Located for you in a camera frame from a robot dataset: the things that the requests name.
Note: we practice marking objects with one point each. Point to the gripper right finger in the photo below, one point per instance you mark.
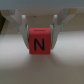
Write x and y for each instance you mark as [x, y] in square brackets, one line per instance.
[57, 26]

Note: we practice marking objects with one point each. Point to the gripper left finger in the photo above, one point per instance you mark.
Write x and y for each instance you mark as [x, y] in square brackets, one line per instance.
[20, 24]

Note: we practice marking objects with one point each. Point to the pink block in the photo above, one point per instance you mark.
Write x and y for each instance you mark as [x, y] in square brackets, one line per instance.
[40, 41]

